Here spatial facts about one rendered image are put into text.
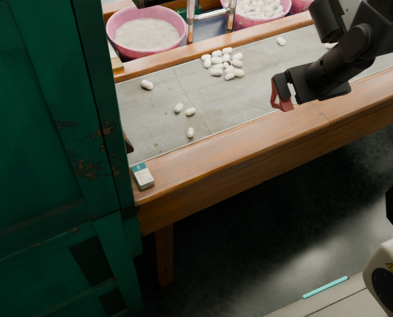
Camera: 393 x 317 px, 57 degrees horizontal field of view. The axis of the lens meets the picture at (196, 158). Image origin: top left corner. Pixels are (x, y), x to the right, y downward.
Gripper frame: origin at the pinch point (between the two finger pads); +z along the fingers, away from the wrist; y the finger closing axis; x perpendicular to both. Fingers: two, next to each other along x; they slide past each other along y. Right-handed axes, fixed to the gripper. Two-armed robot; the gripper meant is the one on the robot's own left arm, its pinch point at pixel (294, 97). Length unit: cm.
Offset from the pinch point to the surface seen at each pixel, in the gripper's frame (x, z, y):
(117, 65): -32, 41, 26
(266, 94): -10.4, 34.1, -13.7
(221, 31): -45, 59, -19
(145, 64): -31, 42, 17
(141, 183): 5.6, 20.9, 31.5
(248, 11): -48, 54, -29
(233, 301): 56, 83, 4
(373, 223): 49, 87, -72
